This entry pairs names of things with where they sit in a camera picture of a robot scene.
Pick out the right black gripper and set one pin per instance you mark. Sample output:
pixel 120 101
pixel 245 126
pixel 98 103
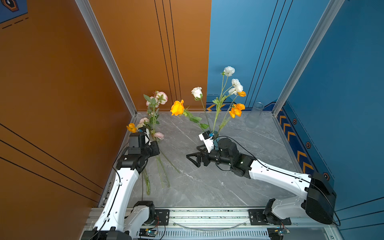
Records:
pixel 204 154

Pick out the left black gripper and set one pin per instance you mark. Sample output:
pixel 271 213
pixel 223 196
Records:
pixel 153 145

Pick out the teal ceramic vase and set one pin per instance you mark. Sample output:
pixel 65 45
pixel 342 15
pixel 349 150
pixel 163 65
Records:
pixel 214 134

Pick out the yellow rose stem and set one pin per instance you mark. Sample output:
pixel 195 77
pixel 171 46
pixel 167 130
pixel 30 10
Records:
pixel 178 109

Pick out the pink carnation flower stem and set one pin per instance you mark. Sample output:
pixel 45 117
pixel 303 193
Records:
pixel 150 122

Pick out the white ranunculus flower stem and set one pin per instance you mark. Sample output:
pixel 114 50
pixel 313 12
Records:
pixel 228 92

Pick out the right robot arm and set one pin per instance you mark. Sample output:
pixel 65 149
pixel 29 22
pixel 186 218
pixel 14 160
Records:
pixel 313 198

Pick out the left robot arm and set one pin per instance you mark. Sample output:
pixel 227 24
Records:
pixel 113 223

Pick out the clear glass vase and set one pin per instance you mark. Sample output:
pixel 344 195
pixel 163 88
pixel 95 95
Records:
pixel 254 116

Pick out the left green circuit board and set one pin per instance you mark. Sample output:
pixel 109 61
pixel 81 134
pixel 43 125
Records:
pixel 148 234

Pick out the green circuit board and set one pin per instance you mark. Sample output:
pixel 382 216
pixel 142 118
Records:
pixel 148 234
pixel 277 233

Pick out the right green circuit board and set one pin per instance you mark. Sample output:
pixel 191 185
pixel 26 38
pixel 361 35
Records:
pixel 277 233

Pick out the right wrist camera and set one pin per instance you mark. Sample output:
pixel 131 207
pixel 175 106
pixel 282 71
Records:
pixel 207 138

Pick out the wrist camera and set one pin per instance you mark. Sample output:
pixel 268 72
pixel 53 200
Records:
pixel 146 133
pixel 207 138

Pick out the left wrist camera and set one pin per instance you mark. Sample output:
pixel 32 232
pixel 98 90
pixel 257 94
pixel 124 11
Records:
pixel 146 133

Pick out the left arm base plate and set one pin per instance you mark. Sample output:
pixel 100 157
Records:
pixel 158 217

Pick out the aluminium front rail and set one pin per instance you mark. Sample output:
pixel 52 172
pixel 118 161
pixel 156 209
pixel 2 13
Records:
pixel 233 223

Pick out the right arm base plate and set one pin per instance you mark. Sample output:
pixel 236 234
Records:
pixel 255 216

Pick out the left aluminium corner post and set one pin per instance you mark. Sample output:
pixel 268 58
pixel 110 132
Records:
pixel 101 42

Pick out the aluminium corner post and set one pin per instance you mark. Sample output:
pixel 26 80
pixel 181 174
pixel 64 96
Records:
pixel 317 36
pixel 101 42

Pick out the right aluminium corner post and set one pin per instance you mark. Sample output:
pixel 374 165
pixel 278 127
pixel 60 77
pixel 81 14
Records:
pixel 317 36

